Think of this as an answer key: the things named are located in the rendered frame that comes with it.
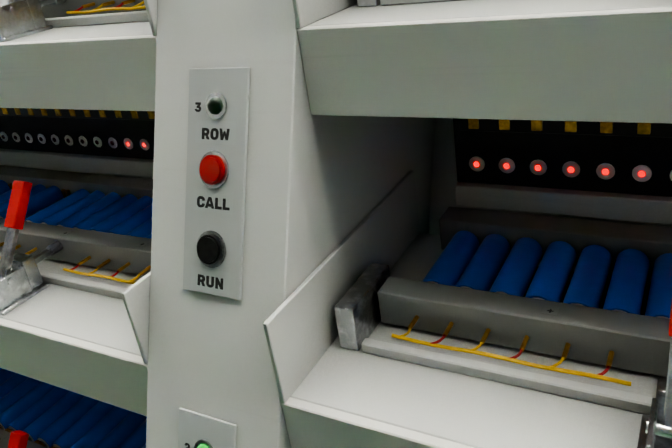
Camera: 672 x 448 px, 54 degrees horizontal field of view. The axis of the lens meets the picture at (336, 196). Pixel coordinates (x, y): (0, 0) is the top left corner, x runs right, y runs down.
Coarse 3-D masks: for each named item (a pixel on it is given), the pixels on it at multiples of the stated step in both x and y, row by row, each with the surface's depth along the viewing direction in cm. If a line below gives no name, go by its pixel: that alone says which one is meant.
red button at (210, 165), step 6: (210, 156) 35; (216, 156) 35; (204, 162) 35; (210, 162) 35; (216, 162) 34; (222, 162) 34; (204, 168) 35; (210, 168) 35; (216, 168) 34; (222, 168) 34; (204, 174) 35; (210, 174) 35; (216, 174) 34; (222, 174) 34; (204, 180) 35; (210, 180) 35; (216, 180) 35
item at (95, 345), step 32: (0, 160) 71; (32, 160) 68; (64, 160) 65; (96, 160) 63; (128, 160) 61; (0, 256) 55; (64, 288) 48; (128, 288) 37; (0, 320) 46; (32, 320) 45; (64, 320) 44; (96, 320) 44; (128, 320) 43; (0, 352) 47; (32, 352) 45; (64, 352) 42; (96, 352) 40; (128, 352) 40; (64, 384) 44; (96, 384) 42; (128, 384) 40
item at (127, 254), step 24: (0, 240) 55; (24, 240) 53; (48, 240) 52; (72, 240) 50; (96, 240) 50; (120, 240) 49; (144, 240) 48; (96, 264) 50; (120, 264) 49; (144, 264) 47
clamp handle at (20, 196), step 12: (12, 192) 48; (24, 192) 48; (12, 204) 48; (24, 204) 48; (12, 216) 47; (24, 216) 48; (12, 228) 47; (12, 240) 47; (12, 252) 47; (0, 264) 47; (0, 276) 47
